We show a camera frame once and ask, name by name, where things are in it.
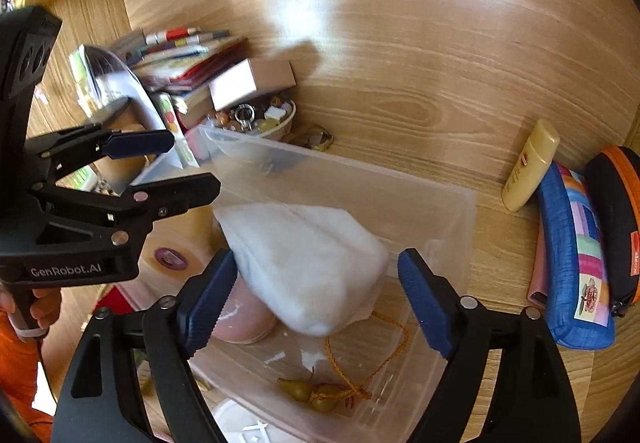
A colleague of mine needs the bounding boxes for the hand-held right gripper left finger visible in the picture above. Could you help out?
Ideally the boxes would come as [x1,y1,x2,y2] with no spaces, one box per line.
[50,248,240,443]

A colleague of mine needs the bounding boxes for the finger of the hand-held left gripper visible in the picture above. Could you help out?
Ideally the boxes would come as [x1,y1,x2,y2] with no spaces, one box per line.
[30,173,222,244]
[25,122,176,180]

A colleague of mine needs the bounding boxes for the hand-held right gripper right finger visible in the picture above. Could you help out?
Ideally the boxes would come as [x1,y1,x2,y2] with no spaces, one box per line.
[397,248,583,443]

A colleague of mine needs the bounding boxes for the cream translucent jar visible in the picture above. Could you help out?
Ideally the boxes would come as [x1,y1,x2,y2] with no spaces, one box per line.
[139,206,223,285]

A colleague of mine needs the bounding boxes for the white cloth pouch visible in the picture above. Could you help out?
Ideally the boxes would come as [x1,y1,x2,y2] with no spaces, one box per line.
[212,202,390,338]

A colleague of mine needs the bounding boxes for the clear plastic bin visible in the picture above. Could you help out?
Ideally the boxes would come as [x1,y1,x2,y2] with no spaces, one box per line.
[127,123,478,443]

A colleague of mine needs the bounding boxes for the yellow gourd charm with cord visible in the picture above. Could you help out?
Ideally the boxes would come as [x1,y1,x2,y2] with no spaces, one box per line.
[277,310,406,414]

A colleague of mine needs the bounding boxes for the person's left forearm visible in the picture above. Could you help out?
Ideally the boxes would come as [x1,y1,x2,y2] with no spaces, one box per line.
[0,313,53,429]

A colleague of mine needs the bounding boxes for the person's left hand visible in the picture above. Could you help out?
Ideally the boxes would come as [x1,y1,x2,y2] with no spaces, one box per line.
[0,285,63,331]

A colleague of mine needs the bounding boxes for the fruit sticker sheet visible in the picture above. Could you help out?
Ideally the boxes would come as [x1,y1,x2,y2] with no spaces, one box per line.
[157,93,196,169]

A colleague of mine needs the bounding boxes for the white paper sheets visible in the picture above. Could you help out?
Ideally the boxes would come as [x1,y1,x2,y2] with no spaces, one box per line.
[70,43,168,131]

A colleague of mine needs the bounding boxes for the stack of books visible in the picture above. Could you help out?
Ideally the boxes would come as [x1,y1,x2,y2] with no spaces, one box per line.
[112,26,248,124]

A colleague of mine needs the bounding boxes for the brown cardboard box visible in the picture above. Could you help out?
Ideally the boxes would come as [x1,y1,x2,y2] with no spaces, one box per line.
[209,58,297,111]

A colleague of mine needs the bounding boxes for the pink flat case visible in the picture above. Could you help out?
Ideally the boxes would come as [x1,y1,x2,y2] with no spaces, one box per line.
[527,218,548,309]

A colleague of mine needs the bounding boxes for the white bowl of trinkets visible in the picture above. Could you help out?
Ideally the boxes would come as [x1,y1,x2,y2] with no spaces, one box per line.
[207,96,297,144]

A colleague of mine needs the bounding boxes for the blue patchwork pencil case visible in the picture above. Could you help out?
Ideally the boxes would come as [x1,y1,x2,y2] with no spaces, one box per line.
[537,162,617,350]

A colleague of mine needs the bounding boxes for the yellow lotion bottle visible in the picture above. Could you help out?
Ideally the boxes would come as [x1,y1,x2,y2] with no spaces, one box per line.
[501,119,561,213]

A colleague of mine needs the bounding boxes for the black orange zip case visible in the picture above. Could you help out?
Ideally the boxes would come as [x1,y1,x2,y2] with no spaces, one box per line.
[584,146,640,319]

